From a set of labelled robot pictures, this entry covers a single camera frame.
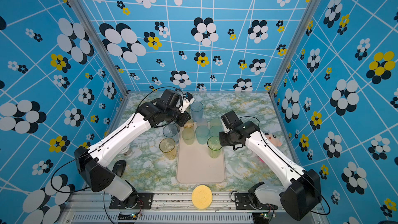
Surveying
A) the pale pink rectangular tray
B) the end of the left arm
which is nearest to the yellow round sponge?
the pale pink rectangular tray

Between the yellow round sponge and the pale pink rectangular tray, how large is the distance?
42 mm

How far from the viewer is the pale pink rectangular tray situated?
81 centimetres

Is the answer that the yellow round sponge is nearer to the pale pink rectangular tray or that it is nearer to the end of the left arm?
the pale pink rectangular tray

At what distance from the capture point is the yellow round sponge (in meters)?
0.72
